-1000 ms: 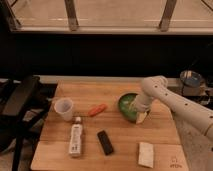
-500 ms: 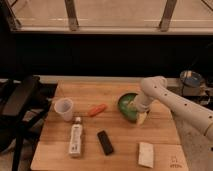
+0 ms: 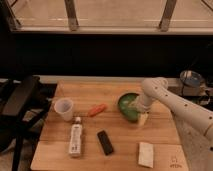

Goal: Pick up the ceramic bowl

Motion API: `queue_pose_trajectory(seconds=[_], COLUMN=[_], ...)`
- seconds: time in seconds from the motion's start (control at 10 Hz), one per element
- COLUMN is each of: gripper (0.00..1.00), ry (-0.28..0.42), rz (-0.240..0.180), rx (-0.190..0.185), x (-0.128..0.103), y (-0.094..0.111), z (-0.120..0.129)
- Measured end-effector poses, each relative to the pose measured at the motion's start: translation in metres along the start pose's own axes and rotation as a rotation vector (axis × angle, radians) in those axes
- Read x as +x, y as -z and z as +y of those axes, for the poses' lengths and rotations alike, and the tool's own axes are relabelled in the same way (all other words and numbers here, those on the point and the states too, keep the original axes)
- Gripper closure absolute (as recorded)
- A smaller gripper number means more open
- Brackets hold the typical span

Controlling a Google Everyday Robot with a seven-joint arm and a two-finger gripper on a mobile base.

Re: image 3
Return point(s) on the green ceramic bowl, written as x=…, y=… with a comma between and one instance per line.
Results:
x=127, y=107

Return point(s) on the white plastic bottle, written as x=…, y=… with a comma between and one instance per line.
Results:
x=75, y=145

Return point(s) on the wooden cutting board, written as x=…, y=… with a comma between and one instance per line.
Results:
x=159, y=130

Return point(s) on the round metal tin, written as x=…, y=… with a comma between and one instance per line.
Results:
x=191, y=78

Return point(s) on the orange carrot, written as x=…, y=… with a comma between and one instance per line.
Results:
x=97, y=109

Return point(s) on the black rectangular remote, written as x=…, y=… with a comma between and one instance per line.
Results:
x=105, y=142

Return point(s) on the clear plastic measuring cup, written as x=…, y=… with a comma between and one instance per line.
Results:
x=64, y=107

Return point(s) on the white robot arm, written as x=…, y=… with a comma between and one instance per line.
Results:
x=197, y=116

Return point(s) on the white folded cloth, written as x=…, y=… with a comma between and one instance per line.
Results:
x=146, y=155

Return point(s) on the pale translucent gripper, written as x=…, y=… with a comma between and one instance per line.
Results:
x=143, y=118

